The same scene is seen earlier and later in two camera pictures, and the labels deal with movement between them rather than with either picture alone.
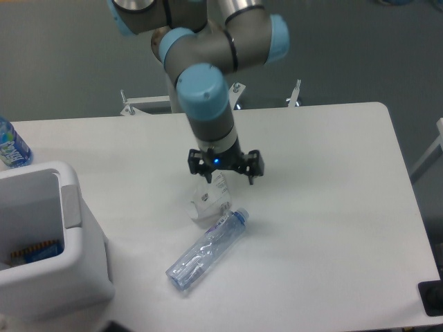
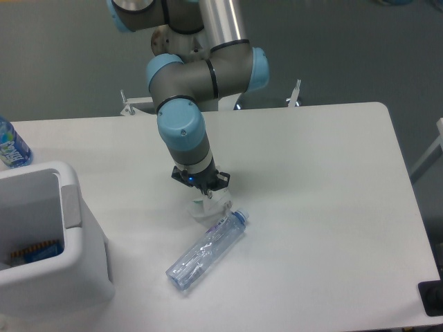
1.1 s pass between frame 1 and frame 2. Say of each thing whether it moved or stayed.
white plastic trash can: stayed
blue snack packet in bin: stayed
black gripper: moved
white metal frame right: stayed
